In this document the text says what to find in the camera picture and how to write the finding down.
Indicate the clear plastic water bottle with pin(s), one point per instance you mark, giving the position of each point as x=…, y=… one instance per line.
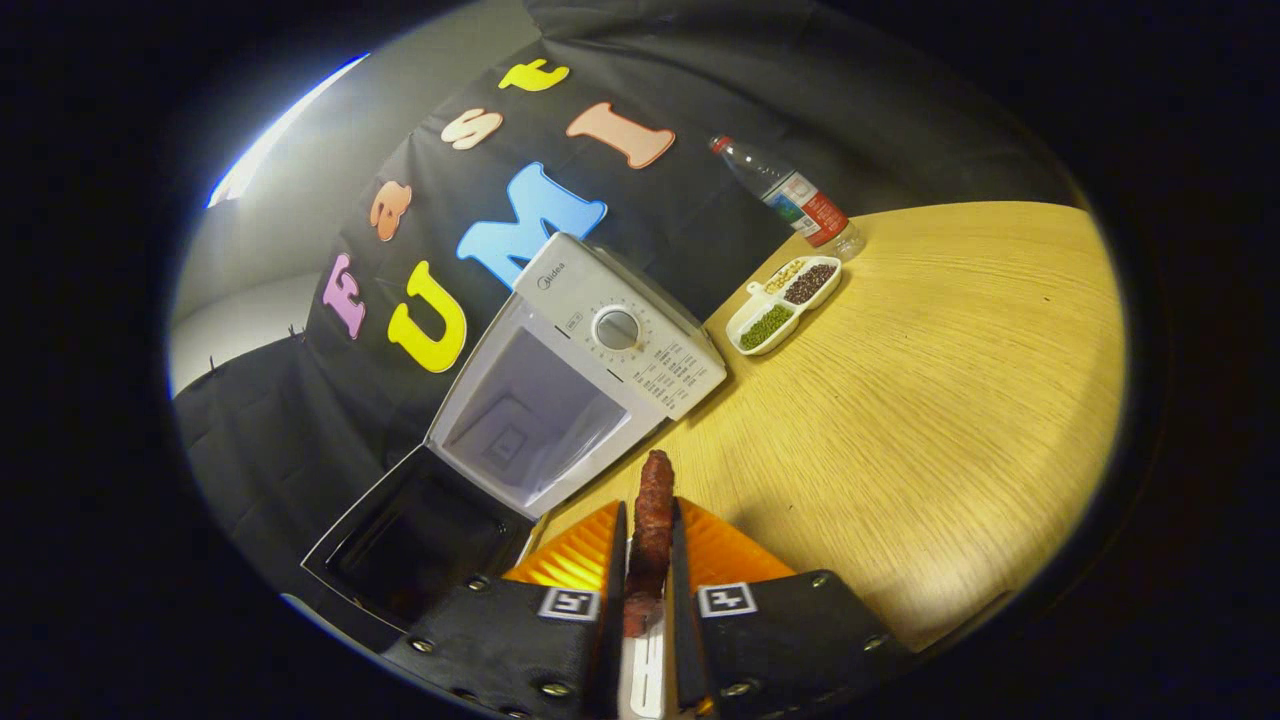
x=800, y=205

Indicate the white divided bean dish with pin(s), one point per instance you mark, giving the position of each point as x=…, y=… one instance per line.
x=768, y=325

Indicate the small white ribbed tray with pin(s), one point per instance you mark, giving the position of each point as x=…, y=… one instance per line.
x=645, y=680

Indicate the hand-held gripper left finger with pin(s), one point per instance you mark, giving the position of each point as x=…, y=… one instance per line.
x=613, y=650

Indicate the red-brown meat piece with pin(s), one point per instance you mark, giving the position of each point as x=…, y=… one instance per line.
x=655, y=520

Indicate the white toaster oven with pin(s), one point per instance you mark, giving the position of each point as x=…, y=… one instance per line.
x=640, y=340

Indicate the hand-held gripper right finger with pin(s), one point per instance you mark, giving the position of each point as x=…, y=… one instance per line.
x=685, y=650

